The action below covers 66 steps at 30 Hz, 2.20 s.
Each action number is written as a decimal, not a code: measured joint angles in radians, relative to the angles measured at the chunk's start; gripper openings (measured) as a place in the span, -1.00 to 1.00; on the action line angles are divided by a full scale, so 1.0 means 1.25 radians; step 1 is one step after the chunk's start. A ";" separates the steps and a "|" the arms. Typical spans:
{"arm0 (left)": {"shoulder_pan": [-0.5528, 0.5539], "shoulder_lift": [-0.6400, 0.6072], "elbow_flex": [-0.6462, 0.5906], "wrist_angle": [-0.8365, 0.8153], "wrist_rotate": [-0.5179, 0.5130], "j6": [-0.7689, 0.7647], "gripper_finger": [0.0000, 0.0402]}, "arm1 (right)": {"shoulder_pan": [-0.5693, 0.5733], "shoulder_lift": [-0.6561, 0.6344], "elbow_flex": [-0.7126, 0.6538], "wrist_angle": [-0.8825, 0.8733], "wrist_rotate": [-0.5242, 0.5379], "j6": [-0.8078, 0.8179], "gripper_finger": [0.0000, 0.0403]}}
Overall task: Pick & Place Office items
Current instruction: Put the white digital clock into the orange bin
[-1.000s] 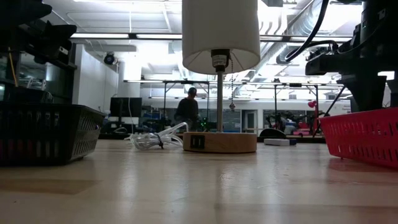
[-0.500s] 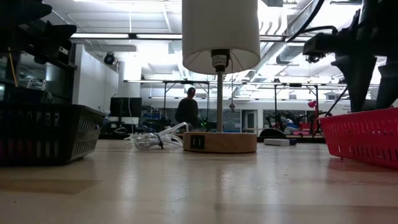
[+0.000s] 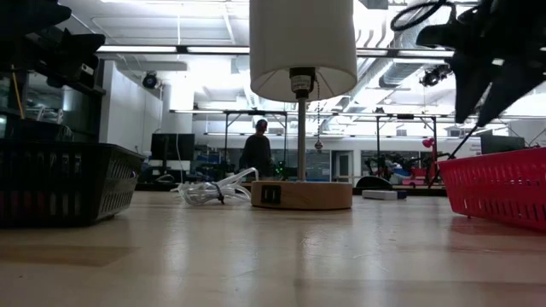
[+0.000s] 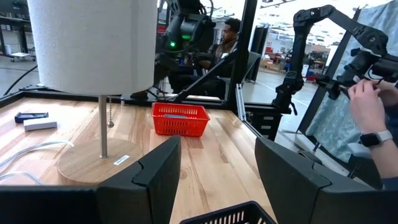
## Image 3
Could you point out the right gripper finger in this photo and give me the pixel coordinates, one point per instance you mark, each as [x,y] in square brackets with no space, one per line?
[507,89]
[471,81]

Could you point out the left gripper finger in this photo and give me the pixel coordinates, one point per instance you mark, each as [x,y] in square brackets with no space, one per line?
[30,19]
[83,44]

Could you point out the white shade wooden base lamp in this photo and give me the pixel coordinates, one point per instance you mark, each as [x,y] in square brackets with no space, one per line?
[298,42]

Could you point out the black plastic basket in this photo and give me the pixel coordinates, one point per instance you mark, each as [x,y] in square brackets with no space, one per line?
[51,183]

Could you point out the red plastic basket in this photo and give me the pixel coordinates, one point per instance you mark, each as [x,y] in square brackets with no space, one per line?
[503,187]

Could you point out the black ceiling-mounted camera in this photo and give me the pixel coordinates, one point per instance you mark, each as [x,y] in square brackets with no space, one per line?
[435,76]
[149,80]

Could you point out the black computer monitor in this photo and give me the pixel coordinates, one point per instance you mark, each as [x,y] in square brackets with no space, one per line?
[501,145]
[172,147]

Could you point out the black background rig frame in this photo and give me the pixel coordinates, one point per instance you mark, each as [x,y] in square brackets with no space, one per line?
[377,140]
[256,112]

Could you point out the white rectangular box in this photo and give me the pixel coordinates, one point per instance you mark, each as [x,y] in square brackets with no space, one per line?
[379,195]

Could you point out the person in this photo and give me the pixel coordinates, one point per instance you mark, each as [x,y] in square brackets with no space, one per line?
[256,153]

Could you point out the silver ventilation duct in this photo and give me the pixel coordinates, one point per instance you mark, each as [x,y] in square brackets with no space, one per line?
[396,74]

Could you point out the thin black rod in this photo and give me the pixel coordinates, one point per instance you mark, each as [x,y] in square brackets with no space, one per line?
[452,158]

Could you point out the long ceiling light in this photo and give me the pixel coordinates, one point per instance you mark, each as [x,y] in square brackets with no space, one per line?
[136,49]
[405,53]

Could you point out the red pole with heart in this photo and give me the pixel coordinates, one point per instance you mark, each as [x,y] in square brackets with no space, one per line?
[428,142]

